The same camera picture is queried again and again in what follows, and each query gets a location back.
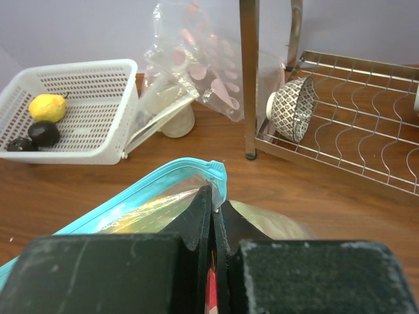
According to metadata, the yellow apple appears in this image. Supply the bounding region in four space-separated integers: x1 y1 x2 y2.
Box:
28 93 69 123

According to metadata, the steel dish rack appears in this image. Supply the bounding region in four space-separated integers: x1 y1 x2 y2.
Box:
240 1 418 203

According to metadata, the dark purple passion fruit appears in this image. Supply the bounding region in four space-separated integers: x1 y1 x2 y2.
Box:
27 120 61 147

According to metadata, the grey patterned bowl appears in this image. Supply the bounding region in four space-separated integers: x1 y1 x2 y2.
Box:
266 77 316 143

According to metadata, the white plastic basket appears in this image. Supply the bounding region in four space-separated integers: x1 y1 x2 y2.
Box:
1 59 139 165

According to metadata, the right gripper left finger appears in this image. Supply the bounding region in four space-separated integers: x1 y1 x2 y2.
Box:
1 186 212 313

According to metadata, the yellow pear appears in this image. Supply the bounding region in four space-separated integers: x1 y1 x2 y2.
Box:
97 196 191 234

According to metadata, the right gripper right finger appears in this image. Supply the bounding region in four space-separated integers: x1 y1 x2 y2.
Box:
213 201 418 313

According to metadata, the pile of spotted plastic bags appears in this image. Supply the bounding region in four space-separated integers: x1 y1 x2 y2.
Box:
126 0 285 154

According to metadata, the large red apple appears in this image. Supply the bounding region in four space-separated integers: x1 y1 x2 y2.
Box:
205 268 218 314

